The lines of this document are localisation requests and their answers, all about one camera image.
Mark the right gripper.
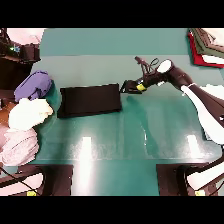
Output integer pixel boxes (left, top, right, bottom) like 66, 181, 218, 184
133, 77, 151, 94

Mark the black garment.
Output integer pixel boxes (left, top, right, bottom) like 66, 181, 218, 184
56, 83, 123, 120

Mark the dark green garment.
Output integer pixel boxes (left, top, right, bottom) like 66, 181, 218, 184
191, 28, 224, 58

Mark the white folded garment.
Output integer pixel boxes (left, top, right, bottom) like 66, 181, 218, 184
201, 53, 224, 65

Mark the purple garment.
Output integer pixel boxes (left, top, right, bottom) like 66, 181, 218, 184
14, 69, 53, 102

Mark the cream garment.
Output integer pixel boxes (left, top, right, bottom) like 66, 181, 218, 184
7, 97, 55, 132

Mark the pink grey garment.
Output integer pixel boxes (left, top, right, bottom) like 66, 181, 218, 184
0, 127, 41, 167

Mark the black cable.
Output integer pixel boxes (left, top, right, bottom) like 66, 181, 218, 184
147, 57, 161, 73

